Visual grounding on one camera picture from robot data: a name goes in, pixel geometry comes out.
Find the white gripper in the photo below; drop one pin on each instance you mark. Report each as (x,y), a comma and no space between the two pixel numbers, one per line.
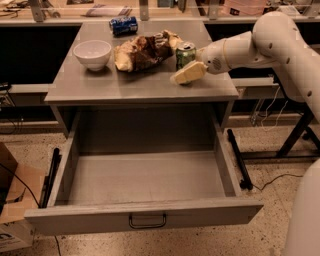
(213,58)

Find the green soda can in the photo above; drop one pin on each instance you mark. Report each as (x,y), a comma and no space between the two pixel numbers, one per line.
(185,53)

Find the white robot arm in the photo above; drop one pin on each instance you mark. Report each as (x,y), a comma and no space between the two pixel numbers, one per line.
(275,42)

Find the grey cabinet with top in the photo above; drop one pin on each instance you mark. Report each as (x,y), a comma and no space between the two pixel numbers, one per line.
(74,85)

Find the blue pepsi can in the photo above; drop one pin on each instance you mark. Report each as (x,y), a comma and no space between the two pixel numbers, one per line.
(123,25)

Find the grey open top drawer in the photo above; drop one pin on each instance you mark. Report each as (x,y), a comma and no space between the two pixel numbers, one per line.
(118,163)

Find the brown yellow chip bag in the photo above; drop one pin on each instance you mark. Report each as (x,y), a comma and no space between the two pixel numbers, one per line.
(144,52)

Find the white ceramic bowl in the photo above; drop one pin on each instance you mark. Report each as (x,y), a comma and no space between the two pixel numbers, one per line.
(93,54)

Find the dark side table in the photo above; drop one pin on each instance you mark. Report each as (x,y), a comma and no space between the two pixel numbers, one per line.
(301,129)

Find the cardboard box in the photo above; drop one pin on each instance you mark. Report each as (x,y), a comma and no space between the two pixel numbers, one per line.
(21,186)

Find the black right drawer rail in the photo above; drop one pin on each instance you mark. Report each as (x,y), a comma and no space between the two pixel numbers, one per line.
(246,182)

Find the black drawer rail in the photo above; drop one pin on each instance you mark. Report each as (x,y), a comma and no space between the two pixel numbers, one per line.
(50,178)
(246,182)

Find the black drawer handle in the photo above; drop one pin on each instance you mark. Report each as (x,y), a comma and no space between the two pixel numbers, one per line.
(142,222)

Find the black left drawer rail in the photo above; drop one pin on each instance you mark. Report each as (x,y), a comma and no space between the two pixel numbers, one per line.
(50,178)

